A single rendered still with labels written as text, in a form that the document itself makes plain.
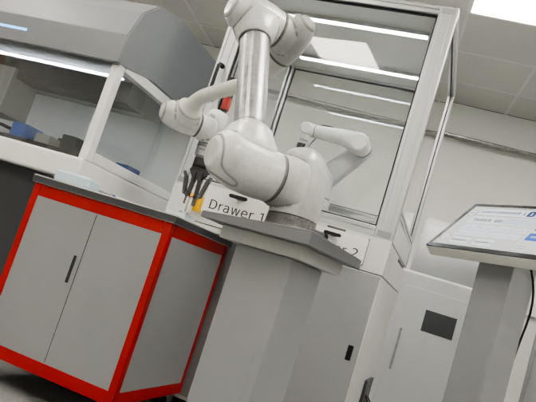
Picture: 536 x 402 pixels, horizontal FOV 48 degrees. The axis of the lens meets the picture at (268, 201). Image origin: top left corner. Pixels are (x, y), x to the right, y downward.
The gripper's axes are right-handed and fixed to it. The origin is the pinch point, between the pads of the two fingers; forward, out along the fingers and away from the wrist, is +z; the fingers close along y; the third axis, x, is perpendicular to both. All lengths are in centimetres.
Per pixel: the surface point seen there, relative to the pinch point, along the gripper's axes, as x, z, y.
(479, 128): 338, -178, 123
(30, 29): 8, -60, -107
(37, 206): -32, 19, -45
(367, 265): 16, 1, 75
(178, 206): 24.6, -0.4, -13.9
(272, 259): -63, 13, 53
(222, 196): -12.2, -5.9, 16.9
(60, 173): -31, 5, -41
